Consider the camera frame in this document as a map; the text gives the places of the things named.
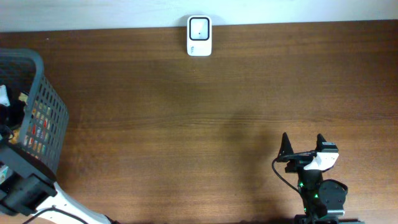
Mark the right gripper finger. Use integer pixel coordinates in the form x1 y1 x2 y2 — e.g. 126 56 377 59
278 133 294 158
315 134 326 151

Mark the cream snack bag blue label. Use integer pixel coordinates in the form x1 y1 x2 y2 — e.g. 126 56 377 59
9 93 28 144

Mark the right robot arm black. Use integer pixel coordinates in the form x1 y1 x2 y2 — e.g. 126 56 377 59
271 133 361 224

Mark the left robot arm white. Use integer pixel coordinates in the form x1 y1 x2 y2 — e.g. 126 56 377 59
1 142 116 224

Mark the white barcode scanner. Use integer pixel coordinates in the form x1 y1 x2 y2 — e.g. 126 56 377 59
187 15 213 57

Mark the grey plastic mesh basket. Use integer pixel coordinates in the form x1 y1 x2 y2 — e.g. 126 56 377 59
1 49 69 174

